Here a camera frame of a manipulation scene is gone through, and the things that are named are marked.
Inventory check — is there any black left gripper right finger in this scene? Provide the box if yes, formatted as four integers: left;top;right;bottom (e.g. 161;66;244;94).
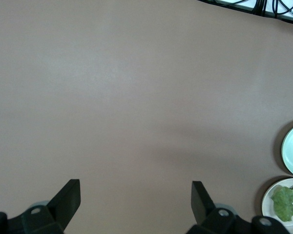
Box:
187;180;236;234

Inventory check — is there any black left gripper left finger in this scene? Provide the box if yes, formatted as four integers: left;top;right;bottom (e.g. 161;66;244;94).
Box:
21;179;82;234

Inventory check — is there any green lettuce leaf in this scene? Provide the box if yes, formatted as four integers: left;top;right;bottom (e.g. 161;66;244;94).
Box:
270;183;293;223

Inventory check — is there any white plate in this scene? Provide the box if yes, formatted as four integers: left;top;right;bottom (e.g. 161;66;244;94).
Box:
261;177;293;234

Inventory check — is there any thin black cable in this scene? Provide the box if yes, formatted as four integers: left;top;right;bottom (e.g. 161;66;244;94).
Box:
209;0;250;6

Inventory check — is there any thick black cable bundle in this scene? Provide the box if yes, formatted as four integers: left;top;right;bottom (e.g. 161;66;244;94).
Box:
253;0;268;16

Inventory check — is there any looped black cable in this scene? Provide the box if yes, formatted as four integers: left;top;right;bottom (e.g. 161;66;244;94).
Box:
272;0;293;21

